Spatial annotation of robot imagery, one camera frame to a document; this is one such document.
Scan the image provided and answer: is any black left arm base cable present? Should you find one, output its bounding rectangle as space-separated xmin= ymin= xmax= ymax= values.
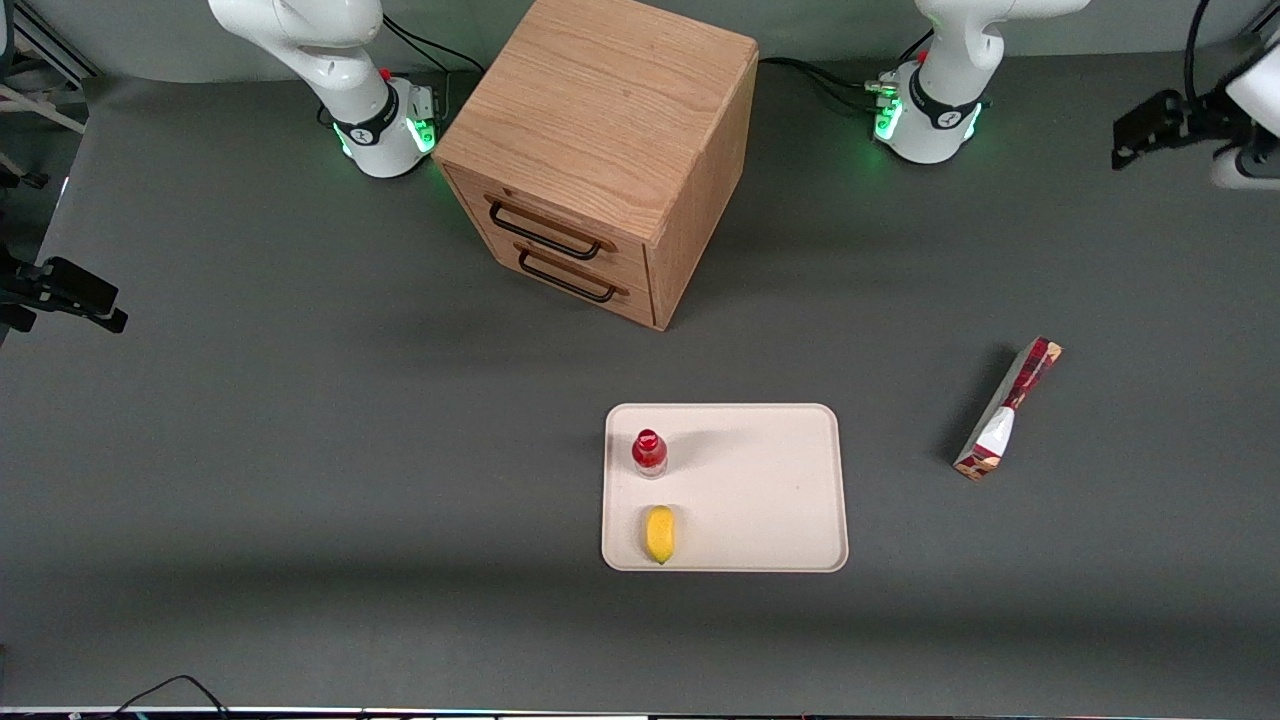
xmin=757 ymin=28 xmax=936 ymax=116

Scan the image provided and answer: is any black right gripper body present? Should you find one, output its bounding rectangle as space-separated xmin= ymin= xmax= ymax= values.
xmin=0 ymin=248 xmax=46 ymax=336

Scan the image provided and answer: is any black right arm base cable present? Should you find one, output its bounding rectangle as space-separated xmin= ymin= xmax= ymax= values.
xmin=380 ymin=12 xmax=486 ymax=76

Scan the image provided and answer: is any aluminium frame rail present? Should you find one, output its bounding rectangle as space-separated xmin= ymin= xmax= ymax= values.
xmin=0 ymin=0 xmax=101 ymax=136

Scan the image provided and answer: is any yellow lemon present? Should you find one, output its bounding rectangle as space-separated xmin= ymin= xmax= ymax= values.
xmin=644 ymin=505 xmax=677 ymax=566

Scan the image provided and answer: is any red capped small bottle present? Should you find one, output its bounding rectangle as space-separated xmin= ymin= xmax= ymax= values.
xmin=631 ymin=428 xmax=669 ymax=480

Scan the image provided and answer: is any black arm base cable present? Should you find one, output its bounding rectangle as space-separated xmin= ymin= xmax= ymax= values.
xmin=380 ymin=12 xmax=486 ymax=76
xmin=757 ymin=28 xmax=936 ymax=116

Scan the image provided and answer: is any black cable at table edge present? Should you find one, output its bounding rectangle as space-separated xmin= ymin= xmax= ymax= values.
xmin=95 ymin=674 xmax=233 ymax=719

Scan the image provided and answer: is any black drawer handle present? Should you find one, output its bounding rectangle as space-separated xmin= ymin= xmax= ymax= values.
xmin=486 ymin=195 xmax=618 ymax=262
xmin=515 ymin=245 xmax=631 ymax=304

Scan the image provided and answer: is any wooden two-drawer cabinet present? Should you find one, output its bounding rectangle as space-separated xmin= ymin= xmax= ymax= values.
xmin=432 ymin=0 xmax=760 ymax=332

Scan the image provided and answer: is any red cookie box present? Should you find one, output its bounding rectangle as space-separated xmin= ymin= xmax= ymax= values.
xmin=952 ymin=336 xmax=1064 ymax=483

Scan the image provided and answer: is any beige plastic tray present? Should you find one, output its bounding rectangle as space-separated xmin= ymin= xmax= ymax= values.
xmin=601 ymin=403 xmax=850 ymax=574

